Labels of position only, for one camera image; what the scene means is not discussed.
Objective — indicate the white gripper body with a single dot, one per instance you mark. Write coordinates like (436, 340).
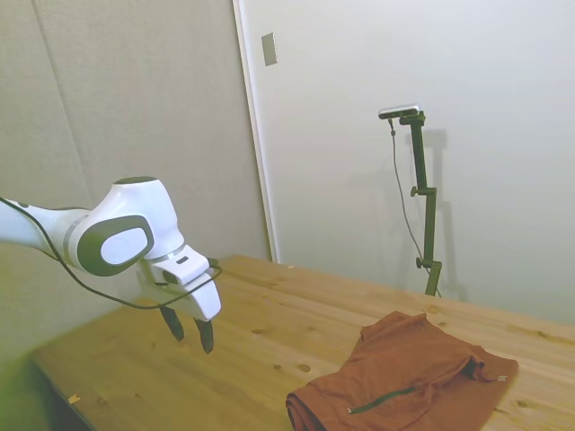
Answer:
(204, 301)

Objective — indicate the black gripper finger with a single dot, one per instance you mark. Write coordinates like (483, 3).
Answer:
(174, 325)
(206, 336)

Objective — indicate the dark articulated camera stand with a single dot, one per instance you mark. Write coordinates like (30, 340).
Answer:
(431, 224)

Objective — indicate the rust orange shorts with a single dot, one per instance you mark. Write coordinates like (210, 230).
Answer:
(395, 359)

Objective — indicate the white door frame trim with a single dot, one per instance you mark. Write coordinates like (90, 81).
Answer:
(250, 90)

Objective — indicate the grey camera on stand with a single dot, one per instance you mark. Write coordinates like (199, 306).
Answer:
(400, 111)

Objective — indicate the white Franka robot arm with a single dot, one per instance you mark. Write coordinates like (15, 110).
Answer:
(135, 206)

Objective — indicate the grey wall switch plate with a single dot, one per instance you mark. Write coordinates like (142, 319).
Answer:
(269, 49)

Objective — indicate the small tan paper scrap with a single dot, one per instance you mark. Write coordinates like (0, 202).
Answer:
(73, 398)

